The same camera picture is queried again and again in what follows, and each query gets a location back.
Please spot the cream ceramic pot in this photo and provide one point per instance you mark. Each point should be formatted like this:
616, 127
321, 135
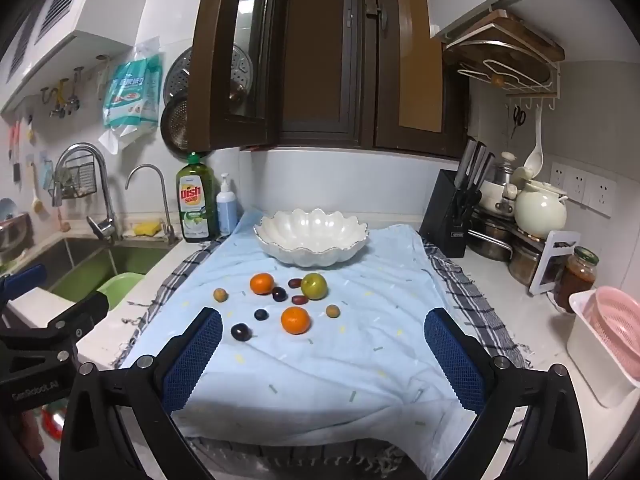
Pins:
540, 210

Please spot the white plastic bin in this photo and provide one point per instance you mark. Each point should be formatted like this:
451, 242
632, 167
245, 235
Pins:
590, 360

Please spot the green plastic basin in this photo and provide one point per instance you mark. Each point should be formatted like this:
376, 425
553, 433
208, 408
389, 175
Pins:
120, 287

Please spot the white vented cabinet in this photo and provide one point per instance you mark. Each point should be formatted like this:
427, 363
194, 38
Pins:
65, 20

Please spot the steel dish rack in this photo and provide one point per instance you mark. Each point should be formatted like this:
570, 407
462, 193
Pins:
12, 232

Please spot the metal wall hooks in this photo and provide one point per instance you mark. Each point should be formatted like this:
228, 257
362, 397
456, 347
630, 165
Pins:
62, 97

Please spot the steel sink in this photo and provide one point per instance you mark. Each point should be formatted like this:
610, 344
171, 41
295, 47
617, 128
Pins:
80, 260

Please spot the checkered cloth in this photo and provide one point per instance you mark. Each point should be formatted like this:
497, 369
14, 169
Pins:
470, 300

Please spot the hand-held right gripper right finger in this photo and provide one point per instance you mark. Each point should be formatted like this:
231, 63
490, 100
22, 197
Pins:
455, 365

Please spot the plastic bag pack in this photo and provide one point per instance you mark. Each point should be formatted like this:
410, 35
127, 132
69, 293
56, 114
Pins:
132, 95

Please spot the hanging scissors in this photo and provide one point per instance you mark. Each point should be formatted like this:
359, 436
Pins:
518, 119

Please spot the pink colander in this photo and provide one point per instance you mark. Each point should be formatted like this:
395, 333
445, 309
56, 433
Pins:
615, 320

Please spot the small steel pot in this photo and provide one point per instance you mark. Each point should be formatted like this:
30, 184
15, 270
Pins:
525, 262

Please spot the yellow grape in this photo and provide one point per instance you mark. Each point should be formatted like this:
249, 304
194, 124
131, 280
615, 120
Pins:
333, 311

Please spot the green dish soap bottle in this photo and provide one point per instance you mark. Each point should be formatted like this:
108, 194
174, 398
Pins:
197, 205

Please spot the glass jar of sauce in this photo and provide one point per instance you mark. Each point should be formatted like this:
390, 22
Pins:
577, 280

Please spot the yellow-green grape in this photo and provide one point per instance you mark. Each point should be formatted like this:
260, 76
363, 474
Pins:
220, 295

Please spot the brown window frame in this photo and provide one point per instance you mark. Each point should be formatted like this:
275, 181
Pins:
365, 60

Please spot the metal steamer tray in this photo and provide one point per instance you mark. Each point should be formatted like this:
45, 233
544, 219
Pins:
177, 77

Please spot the green apple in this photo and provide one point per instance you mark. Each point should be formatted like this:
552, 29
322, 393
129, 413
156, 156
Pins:
314, 286

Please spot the wooden cutting boards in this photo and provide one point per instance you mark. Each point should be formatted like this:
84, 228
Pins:
500, 35

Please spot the white enamel pot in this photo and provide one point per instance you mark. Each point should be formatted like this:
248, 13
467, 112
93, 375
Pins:
492, 195

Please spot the dark purple plum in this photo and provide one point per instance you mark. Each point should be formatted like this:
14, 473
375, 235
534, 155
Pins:
279, 294
240, 332

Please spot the blue pump bottle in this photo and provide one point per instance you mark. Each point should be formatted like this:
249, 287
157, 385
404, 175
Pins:
227, 212

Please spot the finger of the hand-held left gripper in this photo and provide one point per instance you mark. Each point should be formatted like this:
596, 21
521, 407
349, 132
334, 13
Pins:
22, 282
80, 315

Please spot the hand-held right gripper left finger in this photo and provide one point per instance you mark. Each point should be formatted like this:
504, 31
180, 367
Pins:
192, 360

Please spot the orange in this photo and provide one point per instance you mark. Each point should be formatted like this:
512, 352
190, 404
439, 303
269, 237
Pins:
295, 321
262, 284

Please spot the small dark blue grape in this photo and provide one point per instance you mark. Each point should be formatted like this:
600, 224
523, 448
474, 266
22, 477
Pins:
260, 314

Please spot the white ladle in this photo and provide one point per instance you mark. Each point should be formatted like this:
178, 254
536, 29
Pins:
534, 157

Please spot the red grape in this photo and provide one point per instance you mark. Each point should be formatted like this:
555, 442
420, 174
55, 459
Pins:
295, 283
299, 300

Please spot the yellow sponge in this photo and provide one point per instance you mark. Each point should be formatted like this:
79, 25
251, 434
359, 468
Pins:
146, 229

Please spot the light blue towel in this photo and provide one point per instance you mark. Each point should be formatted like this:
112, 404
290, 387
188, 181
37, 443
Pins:
350, 360

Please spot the metal strainer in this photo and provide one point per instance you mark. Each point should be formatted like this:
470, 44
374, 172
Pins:
175, 122

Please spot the large steel faucet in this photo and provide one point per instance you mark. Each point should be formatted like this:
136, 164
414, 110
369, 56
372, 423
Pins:
102, 175

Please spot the black knife block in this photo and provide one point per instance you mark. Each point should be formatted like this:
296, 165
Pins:
445, 215

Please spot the white wall outlet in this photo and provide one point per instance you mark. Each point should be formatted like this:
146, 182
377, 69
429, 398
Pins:
602, 196
578, 186
560, 178

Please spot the white scalloped bowl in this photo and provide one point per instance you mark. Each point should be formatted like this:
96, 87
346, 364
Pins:
310, 240

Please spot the hanging brush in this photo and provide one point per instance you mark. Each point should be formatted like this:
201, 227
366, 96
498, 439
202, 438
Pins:
36, 202

